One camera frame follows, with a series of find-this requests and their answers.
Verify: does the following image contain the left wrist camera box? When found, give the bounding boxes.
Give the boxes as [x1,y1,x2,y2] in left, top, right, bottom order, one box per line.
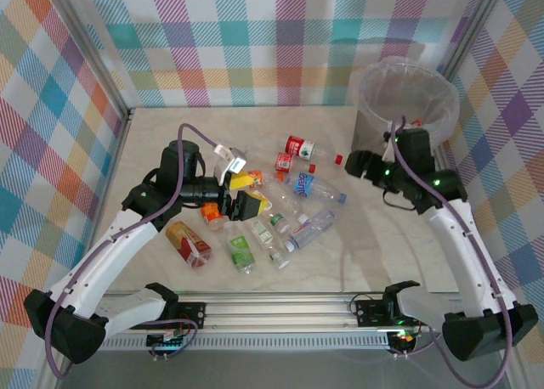
[212,142,248,187]

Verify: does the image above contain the orange label short bottle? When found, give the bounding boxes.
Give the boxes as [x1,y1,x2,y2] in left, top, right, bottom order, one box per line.
[200,201,226,231]

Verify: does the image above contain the grey waste bin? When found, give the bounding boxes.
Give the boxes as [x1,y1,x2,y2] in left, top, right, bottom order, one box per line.
[351,108,386,152]

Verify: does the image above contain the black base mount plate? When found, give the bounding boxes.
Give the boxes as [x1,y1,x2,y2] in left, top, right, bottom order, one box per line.
[354,298,434,327]
[173,302,207,331]

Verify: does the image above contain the large red white label bottle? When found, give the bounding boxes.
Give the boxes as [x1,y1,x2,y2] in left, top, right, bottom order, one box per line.
[283,134,345,166]

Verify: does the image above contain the slim white green label bottle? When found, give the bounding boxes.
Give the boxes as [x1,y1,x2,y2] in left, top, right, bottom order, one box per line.
[249,217,291,271]

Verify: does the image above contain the blue label water bottle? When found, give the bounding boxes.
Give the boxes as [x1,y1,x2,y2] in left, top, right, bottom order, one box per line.
[285,171,349,206]

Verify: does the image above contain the grey slotted cable duct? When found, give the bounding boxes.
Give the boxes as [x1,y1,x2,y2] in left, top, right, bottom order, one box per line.
[101,336,392,352]

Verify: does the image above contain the grey lined trash bin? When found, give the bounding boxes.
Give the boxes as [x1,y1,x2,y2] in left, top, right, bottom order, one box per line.
[348,55,461,146]

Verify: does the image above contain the aluminium frame post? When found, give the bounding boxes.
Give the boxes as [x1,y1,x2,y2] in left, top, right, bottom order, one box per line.
[40,0,135,125]
[437,0,509,82]

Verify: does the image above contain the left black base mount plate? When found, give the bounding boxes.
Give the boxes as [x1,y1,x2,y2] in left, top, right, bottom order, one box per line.
[173,302,207,331]

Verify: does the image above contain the controller circuit board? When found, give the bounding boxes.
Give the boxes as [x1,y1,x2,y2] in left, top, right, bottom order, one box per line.
[145,331,189,352]
[387,330,417,348]

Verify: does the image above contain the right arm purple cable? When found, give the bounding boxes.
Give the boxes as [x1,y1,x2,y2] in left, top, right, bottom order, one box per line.
[390,116,513,388]

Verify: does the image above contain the purple label clear bottle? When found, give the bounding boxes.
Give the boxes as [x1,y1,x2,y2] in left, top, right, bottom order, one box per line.
[283,208,339,253]

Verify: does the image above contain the clear unlabelled bottle white cap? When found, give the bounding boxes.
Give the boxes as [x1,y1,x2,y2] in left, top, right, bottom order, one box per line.
[265,171,310,223]

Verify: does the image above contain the right controller circuit board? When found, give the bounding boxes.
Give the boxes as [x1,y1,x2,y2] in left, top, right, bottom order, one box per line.
[387,330,417,348]

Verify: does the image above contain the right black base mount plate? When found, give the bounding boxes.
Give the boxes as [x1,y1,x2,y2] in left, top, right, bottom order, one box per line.
[354,298,434,327]

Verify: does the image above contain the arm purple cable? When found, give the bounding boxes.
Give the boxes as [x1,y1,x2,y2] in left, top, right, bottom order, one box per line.
[44,123,220,381]
[390,116,513,388]

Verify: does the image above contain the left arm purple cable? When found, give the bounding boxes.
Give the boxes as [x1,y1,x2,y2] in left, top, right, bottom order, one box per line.
[44,123,220,381]

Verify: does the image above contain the clear bottle white green label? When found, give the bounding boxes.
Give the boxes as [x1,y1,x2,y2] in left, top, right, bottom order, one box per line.
[251,189,291,233]

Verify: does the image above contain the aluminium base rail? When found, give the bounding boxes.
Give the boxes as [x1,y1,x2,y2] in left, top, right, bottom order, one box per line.
[101,290,468,335]

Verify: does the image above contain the left controller circuit board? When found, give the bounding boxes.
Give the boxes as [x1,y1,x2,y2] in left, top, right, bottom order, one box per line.
[145,331,189,352]

